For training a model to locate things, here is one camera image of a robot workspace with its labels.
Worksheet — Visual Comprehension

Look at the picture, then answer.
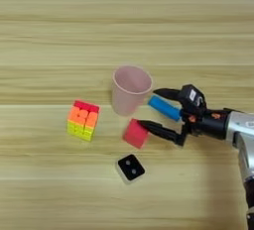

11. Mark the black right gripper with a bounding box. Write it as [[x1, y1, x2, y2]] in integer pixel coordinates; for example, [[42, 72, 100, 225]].
[[137, 87, 233, 148]]

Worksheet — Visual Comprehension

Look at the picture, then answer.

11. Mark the red cube block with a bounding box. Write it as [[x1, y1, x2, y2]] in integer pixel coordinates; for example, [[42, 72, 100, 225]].
[[122, 118, 151, 150]]

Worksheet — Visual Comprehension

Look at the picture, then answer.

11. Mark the colourful puzzle cube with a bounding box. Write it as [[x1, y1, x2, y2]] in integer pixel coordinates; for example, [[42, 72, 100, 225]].
[[66, 99, 101, 143]]

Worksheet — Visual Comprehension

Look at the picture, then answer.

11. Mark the blue rectangular block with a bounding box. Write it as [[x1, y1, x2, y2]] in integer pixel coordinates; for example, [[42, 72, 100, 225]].
[[147, 94, 183, 123]]

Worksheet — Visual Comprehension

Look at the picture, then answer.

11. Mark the pink plastic cup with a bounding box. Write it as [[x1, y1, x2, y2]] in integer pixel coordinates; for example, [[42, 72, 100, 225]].
[[110, 64, 154, 117]]

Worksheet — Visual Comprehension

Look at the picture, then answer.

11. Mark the black white square device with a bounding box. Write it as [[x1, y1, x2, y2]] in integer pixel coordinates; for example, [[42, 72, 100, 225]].
[[114, 153, 147, 184]]

